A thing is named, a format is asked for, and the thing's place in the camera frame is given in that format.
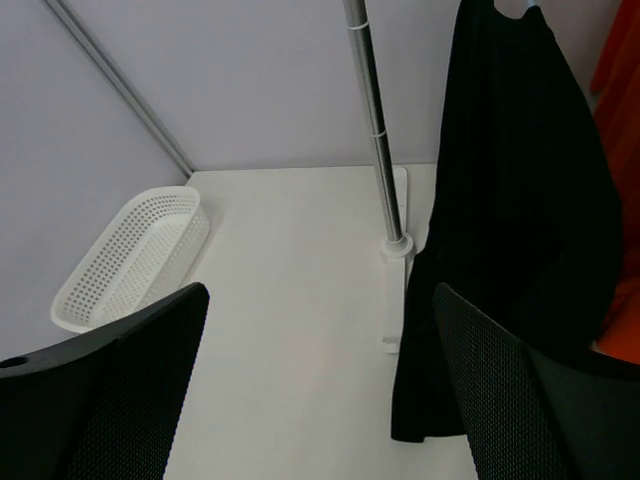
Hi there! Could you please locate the white perforated plastic basket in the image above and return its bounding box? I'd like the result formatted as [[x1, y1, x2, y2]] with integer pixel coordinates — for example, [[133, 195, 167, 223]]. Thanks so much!
[[50, 186, 210, 333]]

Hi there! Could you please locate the black t shirt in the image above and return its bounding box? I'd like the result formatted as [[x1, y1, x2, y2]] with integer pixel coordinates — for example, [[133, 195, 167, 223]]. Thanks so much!
[[390, 1, 622, 443]]

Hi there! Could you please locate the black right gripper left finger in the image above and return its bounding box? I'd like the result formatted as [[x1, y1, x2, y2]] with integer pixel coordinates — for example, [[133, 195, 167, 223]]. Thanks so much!
[[1, 283, 209, 479]]

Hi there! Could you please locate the metal clothes rack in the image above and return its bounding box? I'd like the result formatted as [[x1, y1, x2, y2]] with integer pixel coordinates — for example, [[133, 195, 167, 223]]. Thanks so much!
[[343, 0, 415, 355]]

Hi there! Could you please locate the orange t shirt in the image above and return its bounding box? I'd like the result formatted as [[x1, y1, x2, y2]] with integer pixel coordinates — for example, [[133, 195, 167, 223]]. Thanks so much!
[[590, 1, 639, 364]]

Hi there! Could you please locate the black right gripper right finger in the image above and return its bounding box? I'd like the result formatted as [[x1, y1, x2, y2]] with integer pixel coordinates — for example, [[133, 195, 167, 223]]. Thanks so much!
[[432, 283, 639, 479]]

